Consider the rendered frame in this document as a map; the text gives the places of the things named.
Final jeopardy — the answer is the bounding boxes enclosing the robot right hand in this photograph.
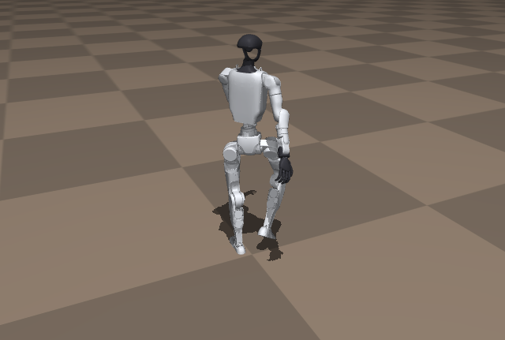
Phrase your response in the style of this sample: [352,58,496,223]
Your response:
[275,146,293,184]

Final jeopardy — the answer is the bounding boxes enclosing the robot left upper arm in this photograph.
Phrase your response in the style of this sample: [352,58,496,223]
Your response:
[219,68,232,102]

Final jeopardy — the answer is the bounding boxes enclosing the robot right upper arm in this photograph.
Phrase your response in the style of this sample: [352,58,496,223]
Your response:
[263,73,285,122]

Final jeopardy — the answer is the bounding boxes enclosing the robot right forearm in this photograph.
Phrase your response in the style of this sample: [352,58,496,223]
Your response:
[275,110,290,154]

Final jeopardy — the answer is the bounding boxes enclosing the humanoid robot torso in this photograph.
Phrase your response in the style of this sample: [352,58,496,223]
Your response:
[228,64,268,155]

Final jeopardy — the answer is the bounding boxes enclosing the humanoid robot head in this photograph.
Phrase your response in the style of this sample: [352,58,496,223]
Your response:
[237,34,262,73]

